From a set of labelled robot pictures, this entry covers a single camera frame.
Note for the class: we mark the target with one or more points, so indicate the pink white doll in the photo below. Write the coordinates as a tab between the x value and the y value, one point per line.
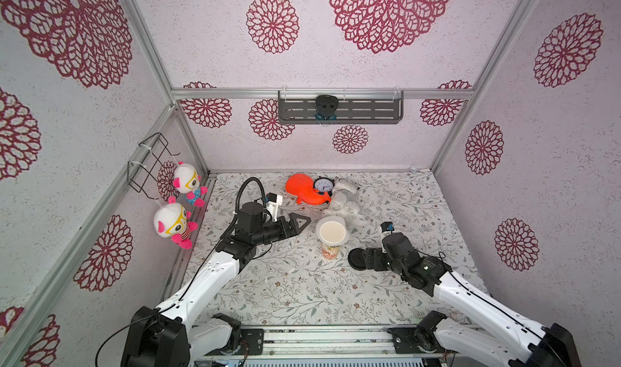
188	182
172	221

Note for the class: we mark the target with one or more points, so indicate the grey metal wall shelf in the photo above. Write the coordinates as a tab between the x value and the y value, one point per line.
350	111

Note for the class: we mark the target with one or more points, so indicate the black object on shelf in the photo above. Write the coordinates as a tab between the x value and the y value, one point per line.
325	107

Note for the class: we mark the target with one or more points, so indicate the grey white plush toy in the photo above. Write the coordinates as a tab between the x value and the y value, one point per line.
345	204

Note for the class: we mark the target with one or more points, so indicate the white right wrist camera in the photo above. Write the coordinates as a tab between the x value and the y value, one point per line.
386	228

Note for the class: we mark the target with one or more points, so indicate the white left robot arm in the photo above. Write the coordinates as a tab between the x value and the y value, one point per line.
167	335

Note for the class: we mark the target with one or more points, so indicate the black wire basket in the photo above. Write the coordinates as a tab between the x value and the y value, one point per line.
152	176

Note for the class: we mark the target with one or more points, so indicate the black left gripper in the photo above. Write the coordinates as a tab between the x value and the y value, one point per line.
294	229

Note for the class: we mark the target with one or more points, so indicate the black cup lid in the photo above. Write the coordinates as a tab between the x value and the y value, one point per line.
358	260

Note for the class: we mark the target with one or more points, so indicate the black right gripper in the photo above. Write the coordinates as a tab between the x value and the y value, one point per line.
371	258

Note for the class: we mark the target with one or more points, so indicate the upper pink white doll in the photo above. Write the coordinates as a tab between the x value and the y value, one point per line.
188	182

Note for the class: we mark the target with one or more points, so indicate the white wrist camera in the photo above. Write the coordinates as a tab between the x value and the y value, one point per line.
386	228
273	203

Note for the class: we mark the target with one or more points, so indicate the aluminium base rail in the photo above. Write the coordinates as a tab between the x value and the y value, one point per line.
340	345

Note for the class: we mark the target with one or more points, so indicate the orange plastic toy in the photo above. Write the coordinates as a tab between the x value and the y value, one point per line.
302	187

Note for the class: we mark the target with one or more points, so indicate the paper milk tea cup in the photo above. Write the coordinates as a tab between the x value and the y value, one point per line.
329	252

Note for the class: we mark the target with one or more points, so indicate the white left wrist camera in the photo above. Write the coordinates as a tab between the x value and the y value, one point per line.
273	203

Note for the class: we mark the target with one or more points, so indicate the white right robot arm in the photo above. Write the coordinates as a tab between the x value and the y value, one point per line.
506	338

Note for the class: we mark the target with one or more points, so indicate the lower pink white doll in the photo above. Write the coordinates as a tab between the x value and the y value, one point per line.
172	221

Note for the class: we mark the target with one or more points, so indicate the small round clock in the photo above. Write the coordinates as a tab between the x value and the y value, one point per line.
324	185

